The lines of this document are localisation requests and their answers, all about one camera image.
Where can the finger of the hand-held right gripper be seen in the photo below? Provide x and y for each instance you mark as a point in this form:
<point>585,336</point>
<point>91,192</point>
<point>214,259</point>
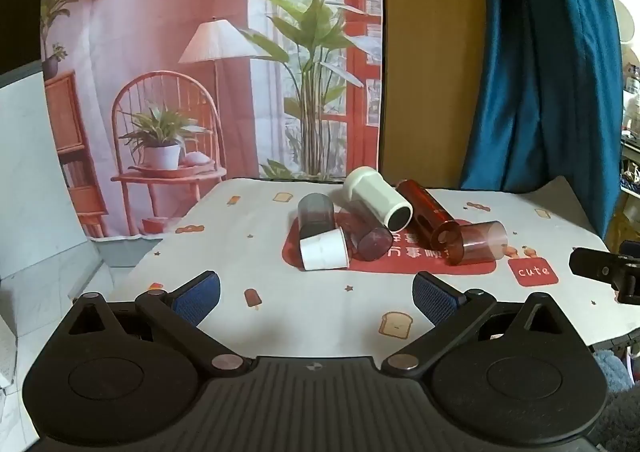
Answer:
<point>592,263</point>

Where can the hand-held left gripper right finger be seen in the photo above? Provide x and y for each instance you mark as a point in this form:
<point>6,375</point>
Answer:
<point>434,297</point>

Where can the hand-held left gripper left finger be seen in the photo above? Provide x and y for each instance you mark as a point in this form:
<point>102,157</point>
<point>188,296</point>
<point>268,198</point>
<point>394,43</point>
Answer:
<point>198,296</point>

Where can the short brown translucent cup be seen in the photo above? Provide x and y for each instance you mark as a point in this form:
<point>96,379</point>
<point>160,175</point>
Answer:
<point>477,243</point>

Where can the tall red-brown translucent cup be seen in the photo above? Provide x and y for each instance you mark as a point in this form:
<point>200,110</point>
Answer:
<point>425,218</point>

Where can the dark maroon translucent cup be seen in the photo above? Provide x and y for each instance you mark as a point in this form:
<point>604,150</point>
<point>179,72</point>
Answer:
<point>369,236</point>

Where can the large white cup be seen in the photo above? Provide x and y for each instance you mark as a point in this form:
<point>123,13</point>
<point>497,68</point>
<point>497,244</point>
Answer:
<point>376,199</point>

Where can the small white paper cup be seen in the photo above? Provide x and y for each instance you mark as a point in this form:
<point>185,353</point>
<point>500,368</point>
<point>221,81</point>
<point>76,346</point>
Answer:
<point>324,251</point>

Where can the grey translucent cup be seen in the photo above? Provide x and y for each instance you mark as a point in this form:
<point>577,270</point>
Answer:
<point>316,214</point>

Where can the white printed tablecloth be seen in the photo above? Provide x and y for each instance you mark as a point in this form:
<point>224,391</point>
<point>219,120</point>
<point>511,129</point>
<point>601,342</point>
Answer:
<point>300,304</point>

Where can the grey fluffy cloth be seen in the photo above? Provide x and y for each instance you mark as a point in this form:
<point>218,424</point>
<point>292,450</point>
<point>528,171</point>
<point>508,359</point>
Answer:
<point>617,382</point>

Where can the cluttered shelf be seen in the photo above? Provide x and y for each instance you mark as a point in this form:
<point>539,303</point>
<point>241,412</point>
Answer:
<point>631,97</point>

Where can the blue curtain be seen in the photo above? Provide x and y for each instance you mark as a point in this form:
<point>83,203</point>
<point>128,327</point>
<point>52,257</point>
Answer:
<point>540,82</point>

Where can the white marble board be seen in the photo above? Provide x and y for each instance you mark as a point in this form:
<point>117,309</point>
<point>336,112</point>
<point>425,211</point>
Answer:
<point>35,172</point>

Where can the printed wall tapestry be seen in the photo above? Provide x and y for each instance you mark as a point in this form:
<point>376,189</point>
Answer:
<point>165,82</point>

